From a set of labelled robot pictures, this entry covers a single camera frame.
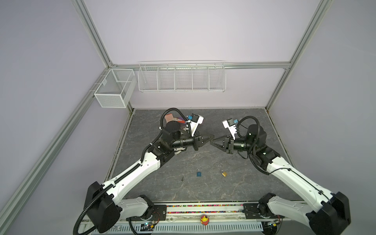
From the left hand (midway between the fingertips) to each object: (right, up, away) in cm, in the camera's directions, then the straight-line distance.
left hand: (213, 139), depth 64 cm
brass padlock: (+9, -23, +23) cm, 34 cm away
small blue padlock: (-6, -23, +23) cm, 33 cm away
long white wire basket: (-17, +39, +35) cm, 55 cm away
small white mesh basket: (-62, +31, +36) cm, 78 cm away
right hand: (-1, -2, +2) cm, 3 cm away
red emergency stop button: (-4, -38, +3) cm, 38 cm away
